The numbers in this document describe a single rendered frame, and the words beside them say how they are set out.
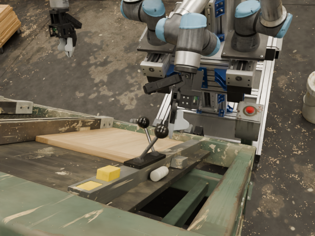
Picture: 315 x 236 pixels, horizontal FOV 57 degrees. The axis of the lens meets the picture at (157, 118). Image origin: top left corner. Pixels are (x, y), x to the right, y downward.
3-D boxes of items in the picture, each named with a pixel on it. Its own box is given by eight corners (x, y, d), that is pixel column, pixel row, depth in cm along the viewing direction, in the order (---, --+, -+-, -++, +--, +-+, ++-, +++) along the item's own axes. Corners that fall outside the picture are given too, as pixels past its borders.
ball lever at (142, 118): (163, 155, 90) (149, 114, 91) (159, 157, 86) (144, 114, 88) (152, 158, 91) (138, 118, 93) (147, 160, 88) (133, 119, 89)
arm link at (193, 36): (213, 19, 86) (201, 10, 79) (206, 56, 87) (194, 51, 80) (189, 19, 90) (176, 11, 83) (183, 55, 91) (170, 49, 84)
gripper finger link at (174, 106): (174, 124, 83) (179, 93, 82) (169, 123, 83) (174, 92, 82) (174, 122, 87) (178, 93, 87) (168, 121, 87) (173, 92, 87)
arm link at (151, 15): (160, 32, 162) (155, 10, 151) (140, 27, 168) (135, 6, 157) (171, 19, 167) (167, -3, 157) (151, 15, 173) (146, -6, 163)
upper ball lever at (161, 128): (144, 167, 79) (173, 129, 76) (138, 170, 76) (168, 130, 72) (133, 158, 80) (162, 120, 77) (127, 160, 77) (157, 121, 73)
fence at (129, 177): (200, 149, 142) (201, 141, 141) (87, 214, 53) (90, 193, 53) (190, 147, 144) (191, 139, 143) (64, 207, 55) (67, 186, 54)
